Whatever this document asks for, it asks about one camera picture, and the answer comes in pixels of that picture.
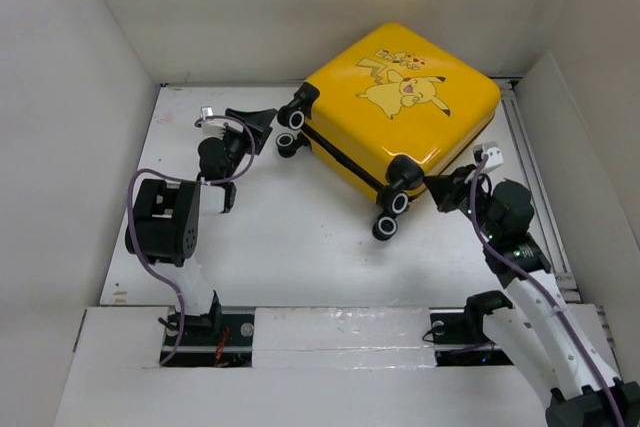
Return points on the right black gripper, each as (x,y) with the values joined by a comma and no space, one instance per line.
(445,188)

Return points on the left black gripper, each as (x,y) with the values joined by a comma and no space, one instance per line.
(259,120)

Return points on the yellow hard-shell suitcase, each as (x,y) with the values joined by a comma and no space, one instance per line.
(388,111)

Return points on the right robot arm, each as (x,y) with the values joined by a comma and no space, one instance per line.
(528,318)

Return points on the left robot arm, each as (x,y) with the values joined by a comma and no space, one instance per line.
(163,214)

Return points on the white foam board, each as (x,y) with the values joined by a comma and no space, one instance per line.
(374,338)

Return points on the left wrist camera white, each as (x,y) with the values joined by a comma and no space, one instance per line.
(210,124)

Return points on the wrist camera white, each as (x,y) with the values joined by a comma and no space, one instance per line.
(210,124)
(488,156)

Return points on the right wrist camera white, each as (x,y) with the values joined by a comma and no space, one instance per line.
(488,156)

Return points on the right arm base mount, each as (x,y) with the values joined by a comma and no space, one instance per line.
(457,334)

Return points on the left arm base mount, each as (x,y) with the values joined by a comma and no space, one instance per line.
(221,338)

